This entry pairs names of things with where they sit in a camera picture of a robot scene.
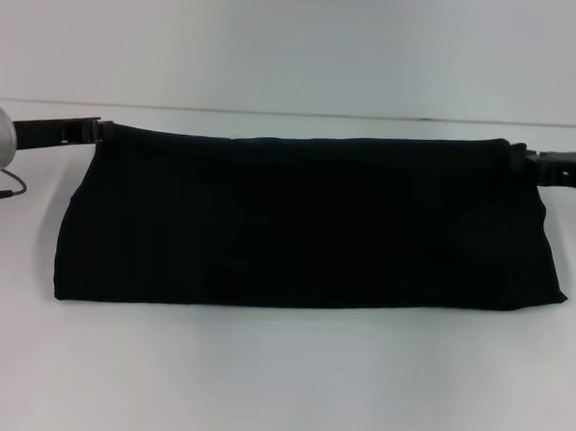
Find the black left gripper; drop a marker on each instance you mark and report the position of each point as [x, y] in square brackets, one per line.
[46, 133]

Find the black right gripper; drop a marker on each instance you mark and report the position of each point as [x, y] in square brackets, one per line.
[566, 167]

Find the black shirt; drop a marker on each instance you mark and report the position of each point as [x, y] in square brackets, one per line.
[316, 226]

